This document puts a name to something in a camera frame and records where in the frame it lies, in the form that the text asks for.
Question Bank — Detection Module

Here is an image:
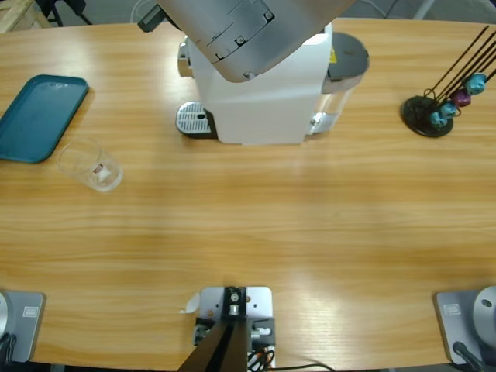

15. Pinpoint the chrome drip tray grate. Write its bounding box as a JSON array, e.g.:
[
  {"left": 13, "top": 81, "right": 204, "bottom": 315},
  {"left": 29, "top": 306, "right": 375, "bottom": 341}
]
[{"left": 175, "top": 100, "right": 218, "bottom": 140}]

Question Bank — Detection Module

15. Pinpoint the white capsule coffee machine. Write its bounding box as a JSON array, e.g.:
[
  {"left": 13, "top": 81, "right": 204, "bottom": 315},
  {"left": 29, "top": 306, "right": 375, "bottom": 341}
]
[{"left": 177, "top": 17, "right": 335, "bottom": 147}]

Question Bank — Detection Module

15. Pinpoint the thin black cable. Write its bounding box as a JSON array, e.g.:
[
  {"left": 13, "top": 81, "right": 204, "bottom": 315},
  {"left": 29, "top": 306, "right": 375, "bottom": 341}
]
[{"left": 275, "top": 362, "right": 334, "bottom": 372}]

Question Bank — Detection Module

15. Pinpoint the white tape tag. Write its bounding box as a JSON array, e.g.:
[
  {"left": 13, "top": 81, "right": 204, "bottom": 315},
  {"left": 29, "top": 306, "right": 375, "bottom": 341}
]
[{"left": 177, "top": 292, "right": 202, "bottom": 315}]

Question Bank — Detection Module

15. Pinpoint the black capsule holder with rods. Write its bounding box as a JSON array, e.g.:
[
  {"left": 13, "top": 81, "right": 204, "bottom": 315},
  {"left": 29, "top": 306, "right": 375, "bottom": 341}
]
[{"left": 401, "top": 25, "right": 496, "bottom": 138}]

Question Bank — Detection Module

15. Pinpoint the orange and black wire bundle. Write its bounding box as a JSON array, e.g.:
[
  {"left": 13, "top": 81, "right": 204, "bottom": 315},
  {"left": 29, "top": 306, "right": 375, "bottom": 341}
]
[{"left": 247, "top": 346, "right": 277, "bottom": 369}]

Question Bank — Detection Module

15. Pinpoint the black base cable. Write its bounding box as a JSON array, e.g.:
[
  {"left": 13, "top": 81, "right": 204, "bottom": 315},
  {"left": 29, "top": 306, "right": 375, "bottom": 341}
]
[
  {"left": 452, "top": 340, "right": 487, "bottom": 372},
  {"left": 0, "top": 332, "right": 19, "bottom": 365}
]

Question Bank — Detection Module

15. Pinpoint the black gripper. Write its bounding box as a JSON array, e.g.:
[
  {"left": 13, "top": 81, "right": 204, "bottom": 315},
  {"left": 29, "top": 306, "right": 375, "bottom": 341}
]
[{"left": 137, "top": 6, "right": 164, "bottom": 33}]

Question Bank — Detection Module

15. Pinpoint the teal plastic tray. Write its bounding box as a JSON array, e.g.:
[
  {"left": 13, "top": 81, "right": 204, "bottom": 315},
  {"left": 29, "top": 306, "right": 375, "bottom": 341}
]
[{"left": 0, "top": 74, "right": 91, "bottom": 164}]

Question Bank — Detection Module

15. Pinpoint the teal coffee capsule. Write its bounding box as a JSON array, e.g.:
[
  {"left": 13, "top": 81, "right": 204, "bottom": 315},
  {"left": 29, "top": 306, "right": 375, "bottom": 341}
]
[{"left": 466, "top": 73, "right": 487, "bottom": 95}]

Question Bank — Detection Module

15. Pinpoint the clear water tank grey lid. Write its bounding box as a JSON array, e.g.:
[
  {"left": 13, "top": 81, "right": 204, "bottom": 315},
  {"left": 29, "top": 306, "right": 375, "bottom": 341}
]
[{"left": 308, "top": 32, "right": 371, "bottom": 137}]

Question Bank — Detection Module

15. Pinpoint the purple coffee capsule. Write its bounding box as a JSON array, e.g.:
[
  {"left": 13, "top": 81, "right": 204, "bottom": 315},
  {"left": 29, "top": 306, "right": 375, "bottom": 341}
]
[{"left": 453, "top": 88, "right": 472, "bottom": 108}]

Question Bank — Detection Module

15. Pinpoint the white metal table frame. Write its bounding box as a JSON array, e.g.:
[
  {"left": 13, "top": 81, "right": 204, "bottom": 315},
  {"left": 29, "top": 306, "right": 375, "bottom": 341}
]
[{"left": 415, "top": 0, "right": 436, "bottom": 19}]

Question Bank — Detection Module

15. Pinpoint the black chair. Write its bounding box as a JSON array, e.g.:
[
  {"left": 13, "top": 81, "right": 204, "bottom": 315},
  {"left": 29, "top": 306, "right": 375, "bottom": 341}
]
[{"left": 36, "top": 0, "right": 94, "bottom": 27}]

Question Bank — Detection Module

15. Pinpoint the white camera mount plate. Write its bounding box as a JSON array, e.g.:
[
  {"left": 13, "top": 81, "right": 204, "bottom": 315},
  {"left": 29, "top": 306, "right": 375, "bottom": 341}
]
[{"left": 198, "top": 285, "right": 277, "bottom": 369}]

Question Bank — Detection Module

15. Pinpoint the black camera post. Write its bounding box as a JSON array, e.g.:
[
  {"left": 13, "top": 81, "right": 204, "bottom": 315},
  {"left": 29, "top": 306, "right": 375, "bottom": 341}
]
[{"left": 177, "top": 285, "right": 249, "bottom": 372}]

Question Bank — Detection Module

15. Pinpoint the clear glass cup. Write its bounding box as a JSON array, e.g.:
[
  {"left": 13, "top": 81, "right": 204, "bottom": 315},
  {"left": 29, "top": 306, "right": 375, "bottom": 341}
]
[{"left": 57, "top": 137, "right": 125, "bottom": 194}]

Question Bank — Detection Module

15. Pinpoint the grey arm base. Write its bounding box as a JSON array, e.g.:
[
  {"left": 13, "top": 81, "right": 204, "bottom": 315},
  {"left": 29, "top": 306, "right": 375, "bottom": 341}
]
[
  {"left": 0, "top": 290, "right": 47, "bottom": 364},
  {"left": 432, "top": 285, "right": 496, "bottom": 366}
]

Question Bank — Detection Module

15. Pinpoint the black mount clamp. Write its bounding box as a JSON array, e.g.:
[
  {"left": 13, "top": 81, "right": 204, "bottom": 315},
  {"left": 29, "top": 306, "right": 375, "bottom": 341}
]
[
  {"left": 193, "top": 316, "right": 215, "bottom": 346},
  {"left": 250, "top": 316, "right": 277, "bottom": 352}
]

